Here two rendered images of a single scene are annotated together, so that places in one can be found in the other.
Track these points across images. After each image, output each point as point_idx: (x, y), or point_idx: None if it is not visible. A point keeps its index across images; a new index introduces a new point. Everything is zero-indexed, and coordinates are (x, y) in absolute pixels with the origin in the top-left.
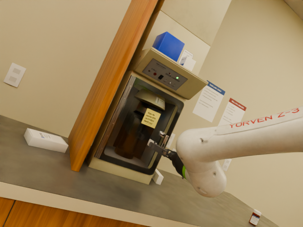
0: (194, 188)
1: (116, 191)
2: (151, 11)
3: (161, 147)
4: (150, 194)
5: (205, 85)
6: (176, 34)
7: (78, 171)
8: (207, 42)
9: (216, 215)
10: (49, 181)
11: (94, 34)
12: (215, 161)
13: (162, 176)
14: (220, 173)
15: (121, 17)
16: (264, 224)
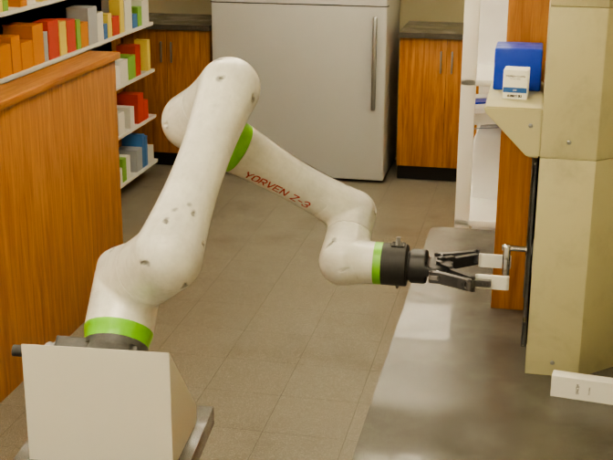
0: None
1: (449, 326)
2: (507, 19)
3: (449, 252)
4: (471, 360)
5: (488, 115)
6: (548, 19)
7: (491, 306)
8: (550, 0)
9: (437, 441)
10: (437, 288)
11: None
12: (328, 224)
13: (552, 373)
14: (324, 241)
15: None
16: None
